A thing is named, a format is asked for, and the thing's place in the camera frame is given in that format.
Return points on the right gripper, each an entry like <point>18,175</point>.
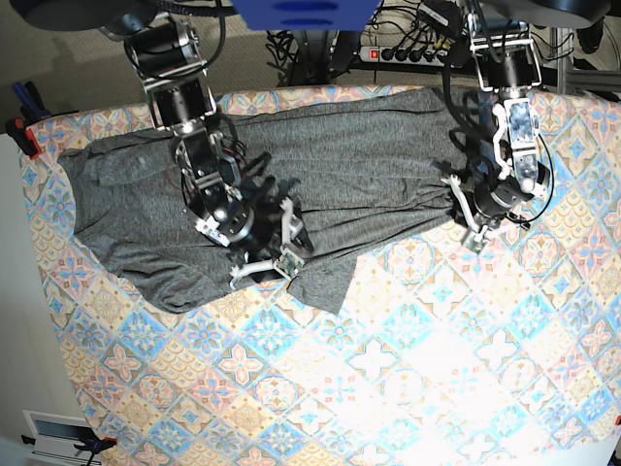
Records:
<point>274,245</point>

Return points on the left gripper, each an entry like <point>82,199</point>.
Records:
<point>486,212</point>

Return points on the grey t-shirt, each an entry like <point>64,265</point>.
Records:
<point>365,173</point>

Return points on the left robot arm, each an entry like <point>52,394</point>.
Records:
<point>501,44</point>

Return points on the black orange clamp lower left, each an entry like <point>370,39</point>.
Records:
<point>92,444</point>

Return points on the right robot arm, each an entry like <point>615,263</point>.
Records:
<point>227,198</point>

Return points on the white power strip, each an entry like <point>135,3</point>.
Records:
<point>402,56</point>

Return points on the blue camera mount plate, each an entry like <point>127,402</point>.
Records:
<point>348,15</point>

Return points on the red black clamp upper left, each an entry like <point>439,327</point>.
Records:
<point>23,136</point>

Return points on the blue black clamp handles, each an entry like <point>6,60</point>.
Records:
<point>32,106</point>

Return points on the patterned tablecloth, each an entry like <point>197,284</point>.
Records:
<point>440,356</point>

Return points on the white floor vent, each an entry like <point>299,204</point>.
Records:
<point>56,426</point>

